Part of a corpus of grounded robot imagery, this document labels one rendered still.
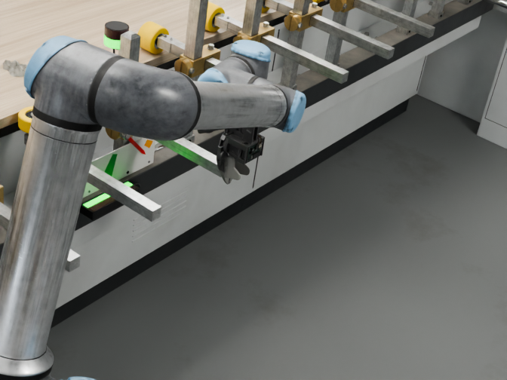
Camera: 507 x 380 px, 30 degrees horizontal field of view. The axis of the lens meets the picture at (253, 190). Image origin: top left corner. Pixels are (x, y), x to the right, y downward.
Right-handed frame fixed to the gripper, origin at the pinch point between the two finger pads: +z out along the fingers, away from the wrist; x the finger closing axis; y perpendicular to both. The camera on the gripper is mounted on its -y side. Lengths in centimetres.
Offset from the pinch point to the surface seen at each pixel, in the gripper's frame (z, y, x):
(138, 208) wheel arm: -0.6, -4.4, -26.5
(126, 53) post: -23.6, -30.6, -5.9
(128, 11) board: -8, -72, 38
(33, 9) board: -8, -90, 16
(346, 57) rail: 12, -33, 108
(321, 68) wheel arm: -12, -8, 48
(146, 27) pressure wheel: -15, -50, 23
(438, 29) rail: 16, -28, 168
